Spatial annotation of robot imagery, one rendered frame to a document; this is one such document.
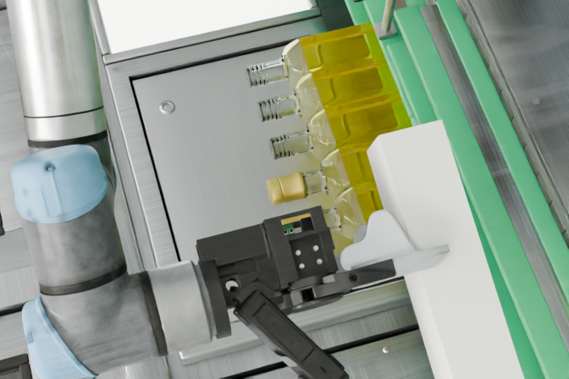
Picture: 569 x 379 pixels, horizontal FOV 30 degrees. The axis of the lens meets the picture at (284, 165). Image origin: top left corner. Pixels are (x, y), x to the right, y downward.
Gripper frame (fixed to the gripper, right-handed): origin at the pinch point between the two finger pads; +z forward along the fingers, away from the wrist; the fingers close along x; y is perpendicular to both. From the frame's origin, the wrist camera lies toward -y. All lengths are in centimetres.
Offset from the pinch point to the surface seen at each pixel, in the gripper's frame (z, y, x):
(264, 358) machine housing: -11.8, -3.2, 48.2
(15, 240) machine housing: -40, 22, 57
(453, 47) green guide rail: 18.2, 26.3, 27.0
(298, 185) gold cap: -3.3, 16.0, 36.4
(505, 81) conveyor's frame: 21.7, 19.9, 23.4
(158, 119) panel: -17, 34, 56
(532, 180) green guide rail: 20.3, 7.5, 21.4
